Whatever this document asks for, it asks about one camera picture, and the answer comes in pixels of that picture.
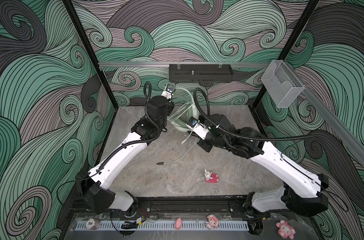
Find mint green headphones with cable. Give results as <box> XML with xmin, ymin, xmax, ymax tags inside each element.
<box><xmin>156</xmin><ymin>86</ymin><xmax>201</xmax><ymax>166</ymax></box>

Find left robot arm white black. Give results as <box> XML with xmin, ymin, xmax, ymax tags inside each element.
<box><xmin>76</xmin><ymin>82</ymin><xmax>176</xmax><ymax>215</ymax></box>

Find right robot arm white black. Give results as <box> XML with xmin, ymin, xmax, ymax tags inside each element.
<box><xmin>187</xmin><ymin>88</ymin><xmax>329</xmax><ymax>217</ymax></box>

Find pink toy on table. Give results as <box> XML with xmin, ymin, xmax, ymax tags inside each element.
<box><xmin>197</xmin><ymin>170</ymin><xmax>219</xmax><ymax>184</ymax></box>

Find pink white doll toy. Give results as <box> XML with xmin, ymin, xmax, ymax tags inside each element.
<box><xmin>206</xmin><ymin>214</ymin><xmax>219</xmax><ymax>230</ymax></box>

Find small pink figure toy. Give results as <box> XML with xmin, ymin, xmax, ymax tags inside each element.
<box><xmin>175</xmin><ymin>218</ymin><xmax>183</xmax><ymax>231</ymax></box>

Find pink pig plush toy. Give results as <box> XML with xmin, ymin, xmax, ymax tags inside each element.
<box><xmin>276</xmin><ymin>220</ymin><xmax>296</xmax><ymax>240</ymax></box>

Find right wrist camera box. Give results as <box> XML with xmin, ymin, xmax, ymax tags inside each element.
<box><xmin>186</xmin><ymin>117</ymin><xmax>209</xmax><ymax>140</ymax></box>

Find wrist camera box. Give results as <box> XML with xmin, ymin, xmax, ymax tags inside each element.
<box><xmin>186</xmin><ymin>117</ymin><xmax>209</xmax><ymax>140</ymax></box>
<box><xmin>161</xmin><ymin>84</ymin><xmax>176</xmax><ymax>101</ymax></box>

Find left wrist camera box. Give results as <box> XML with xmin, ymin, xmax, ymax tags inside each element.
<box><xmin>161</xmin><ymin>84</ymin><xmax>176</xmax><ymax>101</ymax></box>

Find black perforated wall tray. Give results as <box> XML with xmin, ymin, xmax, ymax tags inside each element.
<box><xmin>169</xmin><ymin>65</ymin><xmax>234</xmax><ymax>87</ymax></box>

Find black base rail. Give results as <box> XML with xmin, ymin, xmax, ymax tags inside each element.
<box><xmin>137</xmin><ymin>195</ymin><xmax>249</xmax><ymax>214</ymax></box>

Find aluminium wall rail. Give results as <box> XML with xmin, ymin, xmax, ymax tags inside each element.
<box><xmin>98</xmin><ymin>61</ymin><xmax>270</xmax><ymax>68</ymax></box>

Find clear plastic wall bin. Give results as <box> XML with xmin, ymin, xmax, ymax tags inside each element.
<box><xmin>261</xmin><ymin>60</ymin><xmax>305</xmax><ymax>109</ymax></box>

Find white slotted cable duct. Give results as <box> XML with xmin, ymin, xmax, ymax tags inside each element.
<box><xmin>74</xmin><ymin>220</ymin><xmax>249</xmax><ymax>232</ymax></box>

